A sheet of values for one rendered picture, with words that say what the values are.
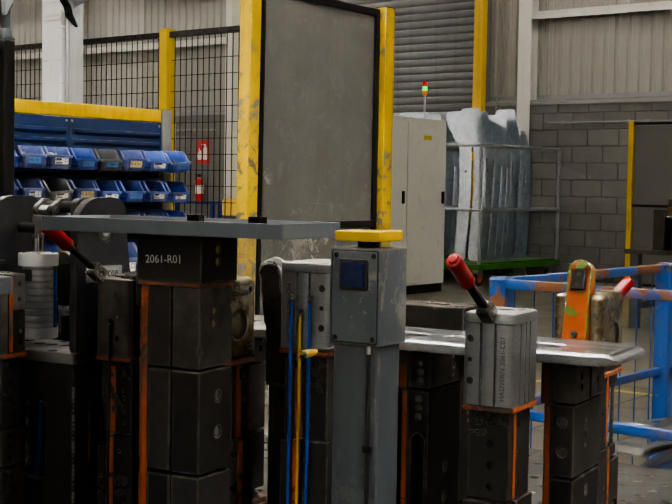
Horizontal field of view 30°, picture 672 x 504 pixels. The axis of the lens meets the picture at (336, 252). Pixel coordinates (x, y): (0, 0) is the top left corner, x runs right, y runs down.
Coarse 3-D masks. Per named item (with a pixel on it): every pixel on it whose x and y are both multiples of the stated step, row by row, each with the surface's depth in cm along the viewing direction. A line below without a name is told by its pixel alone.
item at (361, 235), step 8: (336, 232) 145; (344, 232) 145; (352, 232) 144; (360, 232) 144; (368, 232) 143; (376, 232) 143; (384, 232) 143; (392, 232) 145; (400, 232) 147; (344, 240) 145; (352, 240) 144; (360, 240) 144; (368, 240) 143; (376, 240) 143; (384, 240) 143; (392, 240) 145; (400, 240) 147
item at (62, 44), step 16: (48, 0) 664; (48, 16) 665; (64, 16) 661; (80, 16) 669; (48, 32) 665; (64, 32) 661; (80, 32) 670; (48, 48) 666; (64, 48) 662; (80, 48) 670; (48, 64) 666; (64, 64) 662; (80, 64) 671; (48, 80) 666; (64, 80) 663; (80, 80) 671; (48, 96) 667; (64, 96) 663; (80, 96) 672
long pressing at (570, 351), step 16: (256, 320) 196; (256, 336) 183; (416, 336) 178; (432, 336) 178; (448, 336) 179; (464, 336) 179; (432, 352) 170; (448, 352) 168; (464, 352) 167; (544, 352) 162; (560, 352) 161; (576, 352) 160; (592, 352) 163; (608, 352) 164; (624, 352) 166; (640, 352) 169
